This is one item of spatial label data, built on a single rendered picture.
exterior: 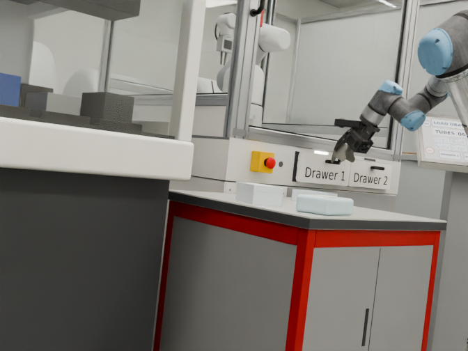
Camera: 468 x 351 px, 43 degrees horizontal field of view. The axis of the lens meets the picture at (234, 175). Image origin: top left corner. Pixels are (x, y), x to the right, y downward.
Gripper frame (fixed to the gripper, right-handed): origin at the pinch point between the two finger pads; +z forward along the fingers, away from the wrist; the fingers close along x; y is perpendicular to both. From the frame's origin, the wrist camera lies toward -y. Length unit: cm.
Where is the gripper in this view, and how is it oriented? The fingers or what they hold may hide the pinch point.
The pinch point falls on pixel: (336, 159)
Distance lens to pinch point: 226.0
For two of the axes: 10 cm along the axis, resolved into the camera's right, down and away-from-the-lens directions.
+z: -4.7, 7.6, 4.5
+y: 4.8, 6.5, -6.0
